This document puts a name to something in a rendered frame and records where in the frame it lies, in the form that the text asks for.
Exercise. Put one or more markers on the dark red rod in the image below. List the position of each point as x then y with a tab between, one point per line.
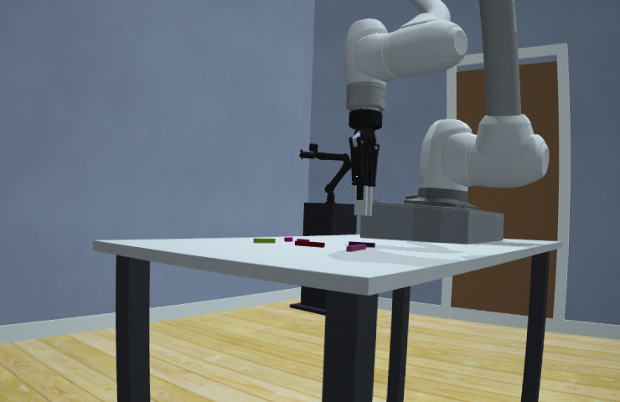
309	243

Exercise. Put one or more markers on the pink rod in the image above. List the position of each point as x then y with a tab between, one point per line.
355	248

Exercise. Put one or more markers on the purple rod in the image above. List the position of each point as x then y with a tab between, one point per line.
362	243

